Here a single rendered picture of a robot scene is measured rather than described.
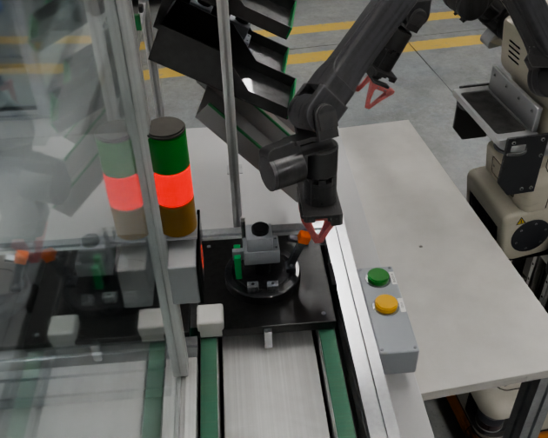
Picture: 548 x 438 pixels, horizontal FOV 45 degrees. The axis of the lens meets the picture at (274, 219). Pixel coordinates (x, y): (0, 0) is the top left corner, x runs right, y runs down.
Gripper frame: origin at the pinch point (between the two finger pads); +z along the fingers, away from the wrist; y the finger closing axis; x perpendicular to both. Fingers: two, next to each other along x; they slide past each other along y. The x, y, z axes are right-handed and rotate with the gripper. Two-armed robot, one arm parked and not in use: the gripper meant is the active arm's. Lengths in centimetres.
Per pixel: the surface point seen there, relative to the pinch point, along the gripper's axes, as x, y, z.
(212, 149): -20, -64, 19
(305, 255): -1.5, -5.9, 8.9
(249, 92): -10.4, -21.5, -18.5
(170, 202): -22.2, 21.4, -25.9
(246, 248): -12.9, 0.7, 0.5
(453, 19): 145, -351, 103
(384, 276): 12.2, 1.8, 8.8
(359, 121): 54, -219, 104
